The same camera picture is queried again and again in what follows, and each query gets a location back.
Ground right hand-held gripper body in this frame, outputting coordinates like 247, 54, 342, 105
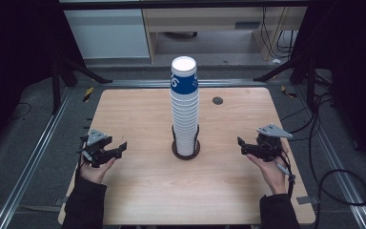
254, 123, 294, 162

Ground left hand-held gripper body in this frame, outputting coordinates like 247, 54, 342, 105
77, 128, 113, 169

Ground stack of paper cups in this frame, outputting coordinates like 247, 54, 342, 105
170, 55, 201, 157

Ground person's left hand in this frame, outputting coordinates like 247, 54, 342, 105
79, 156, 118, 185

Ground person's right hand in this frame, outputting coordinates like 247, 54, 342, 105
246, 155, 289, 196

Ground yellow black tape strip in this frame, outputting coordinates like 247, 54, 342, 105
280, 85, 298, 99
82, 86, 94, 103

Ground black metal stand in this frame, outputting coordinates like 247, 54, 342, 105
253, 53, 332, 113
50, 53, 113, 115

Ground white cabinet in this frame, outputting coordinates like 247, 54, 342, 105
64, 9, 151, 60

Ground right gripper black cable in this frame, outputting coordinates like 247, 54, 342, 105
274, 147, 296, 198

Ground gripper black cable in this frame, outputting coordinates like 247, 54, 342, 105
274, 147, 296, 198
74, 156, 85, 179

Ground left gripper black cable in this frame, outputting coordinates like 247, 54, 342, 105
74, 156, 85, 179

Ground black floor cable loop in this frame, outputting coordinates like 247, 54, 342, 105
279, 92, 366, 229

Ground metal floor rail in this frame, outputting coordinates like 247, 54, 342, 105
294, 85, 366, 229
103, 79, 268, 89
0, 87, 74, 229

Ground grey table bracket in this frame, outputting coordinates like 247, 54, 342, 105
54, 196, 78, 206
295, 196, 320, 205

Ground thin black floor cable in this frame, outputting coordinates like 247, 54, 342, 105
8, 102, 32, 122

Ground hanging black cables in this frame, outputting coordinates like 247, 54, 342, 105
260, 7, 299, 60

